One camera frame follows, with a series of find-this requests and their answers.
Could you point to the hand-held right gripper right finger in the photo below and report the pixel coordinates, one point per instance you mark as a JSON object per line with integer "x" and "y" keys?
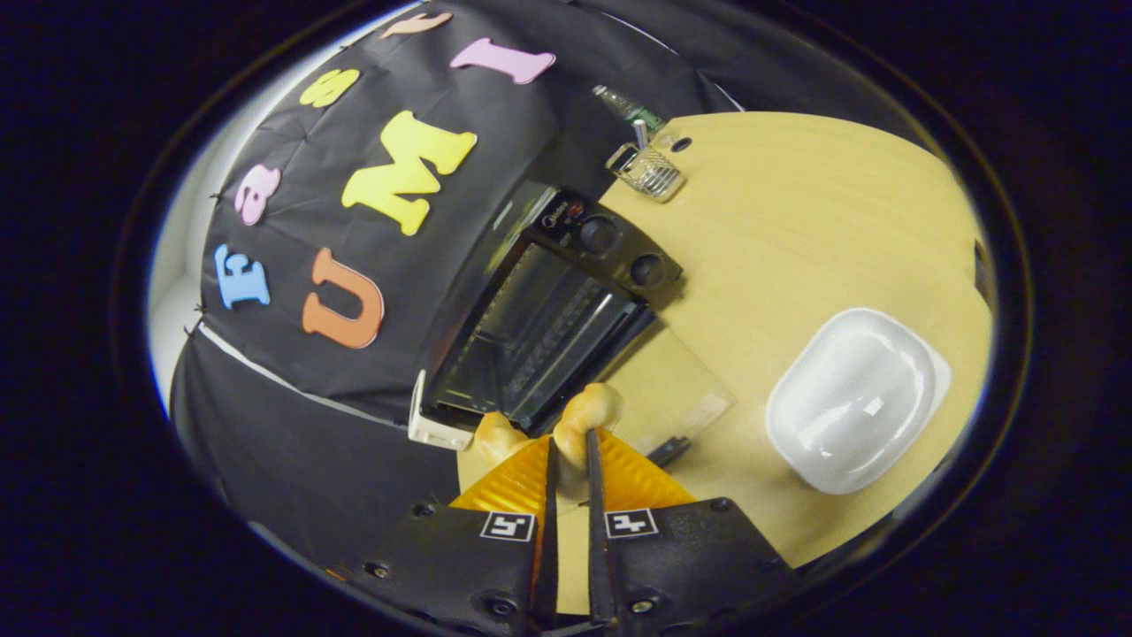
{"x": 597, "y": 566}

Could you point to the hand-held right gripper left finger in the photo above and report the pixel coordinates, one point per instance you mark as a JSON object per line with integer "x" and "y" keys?
{"x": 548, "y": 566}

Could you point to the golden curved bread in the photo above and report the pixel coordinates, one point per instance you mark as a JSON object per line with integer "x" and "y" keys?
{"x": 588, "y": 411}

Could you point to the black electric oven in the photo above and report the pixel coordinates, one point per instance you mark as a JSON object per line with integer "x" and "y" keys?
{"x": 548, "y": 318}

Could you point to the white toaster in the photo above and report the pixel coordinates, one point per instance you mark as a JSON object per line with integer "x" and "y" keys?
{"x": 433, "y": 429}

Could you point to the white plate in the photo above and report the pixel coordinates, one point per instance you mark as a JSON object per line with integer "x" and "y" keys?
{"x": 853, "y": 398}

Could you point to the black backdrop cloth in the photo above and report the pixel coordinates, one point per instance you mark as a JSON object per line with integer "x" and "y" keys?
{"x": 292, "y": 398}

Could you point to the ribbed glass jar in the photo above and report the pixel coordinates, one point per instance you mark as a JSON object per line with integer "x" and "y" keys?
{"x": 653, "y": 172}

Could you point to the clear water bottle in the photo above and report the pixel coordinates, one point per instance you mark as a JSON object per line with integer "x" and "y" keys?
{"x": 630, "y": 108}

